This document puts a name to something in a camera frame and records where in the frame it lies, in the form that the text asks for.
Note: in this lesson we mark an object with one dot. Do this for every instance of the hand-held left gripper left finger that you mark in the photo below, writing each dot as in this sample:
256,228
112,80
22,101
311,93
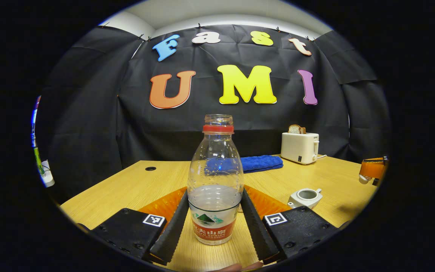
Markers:
172,234

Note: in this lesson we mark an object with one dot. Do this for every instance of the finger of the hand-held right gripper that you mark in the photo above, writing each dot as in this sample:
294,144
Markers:
372,169

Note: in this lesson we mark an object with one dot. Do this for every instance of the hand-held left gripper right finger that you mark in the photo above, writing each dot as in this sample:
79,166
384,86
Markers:
257,234

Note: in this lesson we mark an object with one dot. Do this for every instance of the white teacup lid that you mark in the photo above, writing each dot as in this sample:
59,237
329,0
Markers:
363,180

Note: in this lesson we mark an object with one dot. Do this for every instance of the white ceramic teacup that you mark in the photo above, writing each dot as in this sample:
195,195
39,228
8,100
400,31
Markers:
304,202

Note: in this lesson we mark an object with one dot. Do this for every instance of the clear plastic water bottle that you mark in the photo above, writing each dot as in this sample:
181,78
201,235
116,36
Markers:
215,170

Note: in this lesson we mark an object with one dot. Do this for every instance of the blue towel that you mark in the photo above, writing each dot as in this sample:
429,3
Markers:
263,163

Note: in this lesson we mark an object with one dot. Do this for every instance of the white toaster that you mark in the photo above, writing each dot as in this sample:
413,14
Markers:
298,148

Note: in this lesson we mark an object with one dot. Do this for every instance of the light bread slice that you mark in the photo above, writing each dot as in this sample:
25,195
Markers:
294,129

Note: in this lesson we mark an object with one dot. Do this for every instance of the black backdrop cloth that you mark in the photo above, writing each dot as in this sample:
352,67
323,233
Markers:
145,124

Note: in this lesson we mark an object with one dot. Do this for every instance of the white plastic device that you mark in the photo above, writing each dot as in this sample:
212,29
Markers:
47,177

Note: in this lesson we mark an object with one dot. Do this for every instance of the green stick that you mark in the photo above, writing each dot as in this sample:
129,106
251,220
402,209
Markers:
37,160

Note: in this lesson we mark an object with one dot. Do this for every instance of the computer monitor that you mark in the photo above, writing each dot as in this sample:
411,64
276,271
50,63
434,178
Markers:
34,121

